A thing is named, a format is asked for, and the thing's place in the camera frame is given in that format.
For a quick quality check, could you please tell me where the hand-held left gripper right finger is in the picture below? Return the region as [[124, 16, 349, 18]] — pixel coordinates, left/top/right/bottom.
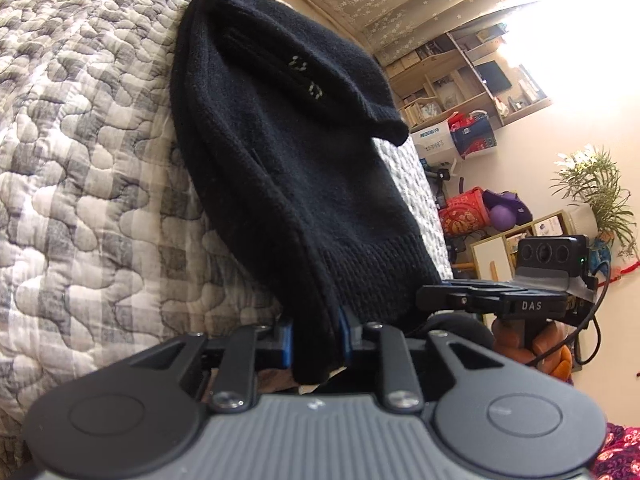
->
[[337, 307, 506, 413]]

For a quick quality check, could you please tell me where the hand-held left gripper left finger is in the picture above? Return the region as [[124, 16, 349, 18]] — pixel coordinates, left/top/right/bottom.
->
[[129, 317, 297, 413]]

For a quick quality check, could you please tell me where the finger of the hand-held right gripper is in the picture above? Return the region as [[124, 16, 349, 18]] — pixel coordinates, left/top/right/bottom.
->
[[417, 282, 516, 313]]

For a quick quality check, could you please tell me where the black knit sweater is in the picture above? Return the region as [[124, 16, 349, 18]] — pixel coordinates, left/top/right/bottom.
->
[[169, 0, 443, 383]]

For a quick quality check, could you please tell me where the person's right hand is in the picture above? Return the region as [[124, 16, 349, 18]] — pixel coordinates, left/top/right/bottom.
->
[[492, 317, 563, 373]]

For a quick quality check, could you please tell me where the white box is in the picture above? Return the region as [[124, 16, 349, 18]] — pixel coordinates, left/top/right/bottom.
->
[[530, 204, 601, 241]]

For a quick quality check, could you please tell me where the purple bag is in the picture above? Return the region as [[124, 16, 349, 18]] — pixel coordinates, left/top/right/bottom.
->
[[482, 189, 532, 226]]

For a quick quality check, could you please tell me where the white cabinet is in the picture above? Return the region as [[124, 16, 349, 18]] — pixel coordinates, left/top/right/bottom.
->
[[470, 230, 528, 288]]

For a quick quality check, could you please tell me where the purple ball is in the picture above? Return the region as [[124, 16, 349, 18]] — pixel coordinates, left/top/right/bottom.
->
[[489, 205, 516, 229]]

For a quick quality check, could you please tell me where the green potted plant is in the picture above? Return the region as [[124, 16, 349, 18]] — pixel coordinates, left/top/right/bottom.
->
[[550, 144, 638, 261]]

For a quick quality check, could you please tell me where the red gold-print bag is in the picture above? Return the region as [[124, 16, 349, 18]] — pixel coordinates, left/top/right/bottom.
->
[[439, 186, 493, 238]]

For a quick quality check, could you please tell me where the red shopping bag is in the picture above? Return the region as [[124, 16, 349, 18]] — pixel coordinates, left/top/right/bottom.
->
[[446, 110, 499, 159]]

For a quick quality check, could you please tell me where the white shopping bag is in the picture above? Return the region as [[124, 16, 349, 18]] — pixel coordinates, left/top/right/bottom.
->
[[410, 119, 458, 161]]

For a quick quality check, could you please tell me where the black laptop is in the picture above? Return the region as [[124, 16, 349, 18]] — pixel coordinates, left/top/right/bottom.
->
[[474, 60, 513, 92]]

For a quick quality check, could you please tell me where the person's floral clothing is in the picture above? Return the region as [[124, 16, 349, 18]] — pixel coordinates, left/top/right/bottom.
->
[[589, 422, 640, 480]]

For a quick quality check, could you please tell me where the wooden shelf unit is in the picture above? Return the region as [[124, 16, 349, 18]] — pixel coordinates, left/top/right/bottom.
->
[[385, 20, 555, 128]]

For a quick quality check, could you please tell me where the grey checked quilted blanket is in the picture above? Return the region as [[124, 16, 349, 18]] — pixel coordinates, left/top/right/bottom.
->
[[0, 0, 453, 466]]

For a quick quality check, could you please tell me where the grey flower-patterned curtain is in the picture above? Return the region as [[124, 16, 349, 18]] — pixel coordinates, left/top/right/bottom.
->
[[280, 0, 603, 68]]

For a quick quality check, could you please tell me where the black cable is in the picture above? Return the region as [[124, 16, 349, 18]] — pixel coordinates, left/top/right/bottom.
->
[[530, 259, 612, 367]]

